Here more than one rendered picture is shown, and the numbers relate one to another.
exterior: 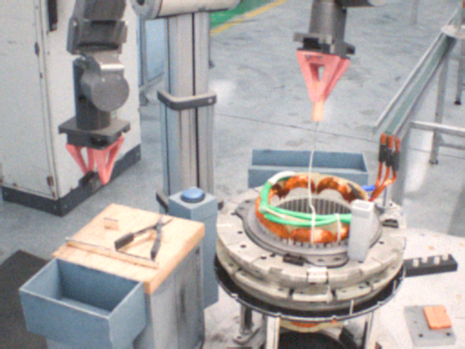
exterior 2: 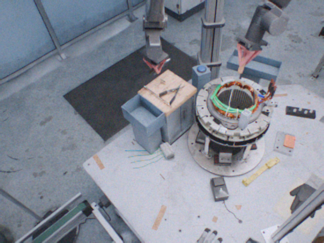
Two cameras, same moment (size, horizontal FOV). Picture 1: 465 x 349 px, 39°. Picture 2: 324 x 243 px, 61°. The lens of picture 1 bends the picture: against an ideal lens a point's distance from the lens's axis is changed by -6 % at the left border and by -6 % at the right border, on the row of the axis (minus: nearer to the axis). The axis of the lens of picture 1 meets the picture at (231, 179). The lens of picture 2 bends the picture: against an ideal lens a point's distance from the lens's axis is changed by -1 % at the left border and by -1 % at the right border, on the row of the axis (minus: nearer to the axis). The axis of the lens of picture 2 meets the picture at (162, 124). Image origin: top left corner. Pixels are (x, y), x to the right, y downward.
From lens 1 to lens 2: 45 cm
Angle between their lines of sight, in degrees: 35
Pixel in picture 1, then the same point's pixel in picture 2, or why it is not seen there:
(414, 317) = (279, 137)
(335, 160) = (268, 62)
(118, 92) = (157, 53)
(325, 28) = (251, 37)
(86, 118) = not seen: hidden behind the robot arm
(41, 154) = not seen: outside the picture
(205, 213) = (205, 77)
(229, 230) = (201, 98)
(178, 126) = (205, 34)
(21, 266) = not seen: hidden behind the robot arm
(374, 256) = (249, 128)
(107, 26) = (157, 22)
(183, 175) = (206, 52)
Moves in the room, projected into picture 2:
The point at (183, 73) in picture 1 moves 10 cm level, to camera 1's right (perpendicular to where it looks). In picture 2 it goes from (210, 13) to (231, 17)
